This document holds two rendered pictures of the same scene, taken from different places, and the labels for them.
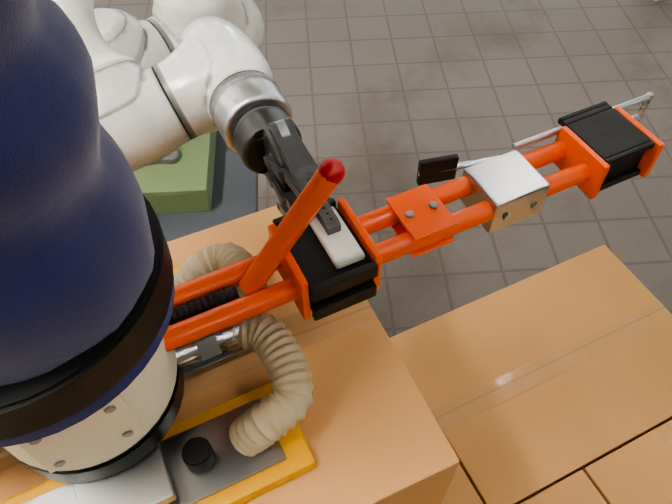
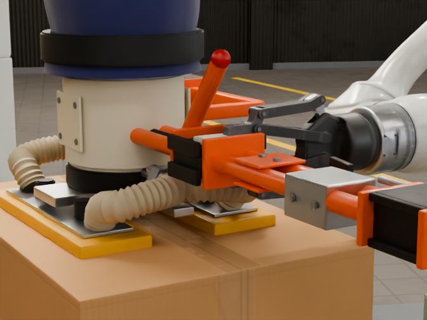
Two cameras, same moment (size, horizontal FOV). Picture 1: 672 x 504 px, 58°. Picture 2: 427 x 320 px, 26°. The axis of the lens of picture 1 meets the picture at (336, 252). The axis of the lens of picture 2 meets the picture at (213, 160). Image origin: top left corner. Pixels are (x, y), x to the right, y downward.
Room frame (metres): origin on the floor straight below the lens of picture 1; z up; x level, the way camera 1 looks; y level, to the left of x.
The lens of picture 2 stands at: (0.27, -1.06, 1.43)
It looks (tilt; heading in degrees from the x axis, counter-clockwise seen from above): 12 degrees down; 85
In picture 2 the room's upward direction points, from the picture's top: straight up
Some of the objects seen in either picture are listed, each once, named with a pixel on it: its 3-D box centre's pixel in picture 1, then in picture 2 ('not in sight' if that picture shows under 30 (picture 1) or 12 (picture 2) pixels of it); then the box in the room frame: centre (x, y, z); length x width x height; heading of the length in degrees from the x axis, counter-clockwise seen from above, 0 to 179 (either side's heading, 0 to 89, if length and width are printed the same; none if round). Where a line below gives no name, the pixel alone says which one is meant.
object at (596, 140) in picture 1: (604, 151); (420, 223); (0.51, -0.31, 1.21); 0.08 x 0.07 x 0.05; 116
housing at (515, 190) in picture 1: (502, 191); (328, 197); (0.46, -0.18, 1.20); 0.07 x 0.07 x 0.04; 26
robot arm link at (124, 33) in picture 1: (116, 70); not in sight; (0.98, 0.41, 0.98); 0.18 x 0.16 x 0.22; 128
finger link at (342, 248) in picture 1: (335, 236); (225, 138); (0.38, 0.00, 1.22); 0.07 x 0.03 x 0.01; 26
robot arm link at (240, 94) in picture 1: (253, 117); (374, 138); (0.58, 0.10, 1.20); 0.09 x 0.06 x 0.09; 116
